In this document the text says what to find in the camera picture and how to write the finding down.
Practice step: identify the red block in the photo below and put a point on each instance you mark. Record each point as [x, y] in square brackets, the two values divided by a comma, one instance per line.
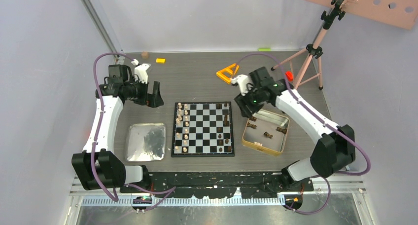
[289, 76]

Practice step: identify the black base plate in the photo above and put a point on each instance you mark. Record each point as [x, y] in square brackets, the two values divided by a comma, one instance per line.
[217, 185]

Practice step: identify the dark chess piece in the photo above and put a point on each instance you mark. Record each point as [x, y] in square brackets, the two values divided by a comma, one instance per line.
[225, 120]

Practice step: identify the pink perforated board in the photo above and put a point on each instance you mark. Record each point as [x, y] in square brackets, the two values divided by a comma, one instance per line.
[399, 13]

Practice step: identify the green block at wall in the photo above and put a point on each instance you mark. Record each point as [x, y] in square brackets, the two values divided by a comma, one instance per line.
[264, 49]

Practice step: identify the pink tripod stand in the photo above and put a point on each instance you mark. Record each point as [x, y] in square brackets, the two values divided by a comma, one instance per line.
[314, 51]

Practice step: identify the black and white chessboard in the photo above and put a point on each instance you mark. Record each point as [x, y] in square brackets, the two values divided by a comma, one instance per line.
[198, 130]

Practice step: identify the yellow triangle toy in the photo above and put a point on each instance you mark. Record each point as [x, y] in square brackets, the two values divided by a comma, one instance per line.
[227, 73]

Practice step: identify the dark pawn in tin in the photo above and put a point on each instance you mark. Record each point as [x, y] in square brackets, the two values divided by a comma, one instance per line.
[282, 130]

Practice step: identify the gold square metal tin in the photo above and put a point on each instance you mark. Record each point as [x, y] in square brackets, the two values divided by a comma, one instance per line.
[260, 132]

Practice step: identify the silver tin lid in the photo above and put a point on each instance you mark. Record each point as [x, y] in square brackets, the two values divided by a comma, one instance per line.
[145, 142]

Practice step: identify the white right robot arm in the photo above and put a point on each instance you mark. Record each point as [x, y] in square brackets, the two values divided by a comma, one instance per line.
[334, 147]

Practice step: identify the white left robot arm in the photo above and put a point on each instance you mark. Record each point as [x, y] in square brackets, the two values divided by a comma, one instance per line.
[96, 166]

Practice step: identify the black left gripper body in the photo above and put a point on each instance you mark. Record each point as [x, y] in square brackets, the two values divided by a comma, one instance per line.
[138, 92]

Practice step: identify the small yellow block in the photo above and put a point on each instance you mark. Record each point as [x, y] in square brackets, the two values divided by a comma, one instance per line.
[160, 60]

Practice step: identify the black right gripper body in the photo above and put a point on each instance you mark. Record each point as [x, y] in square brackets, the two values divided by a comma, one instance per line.
[252, 99]

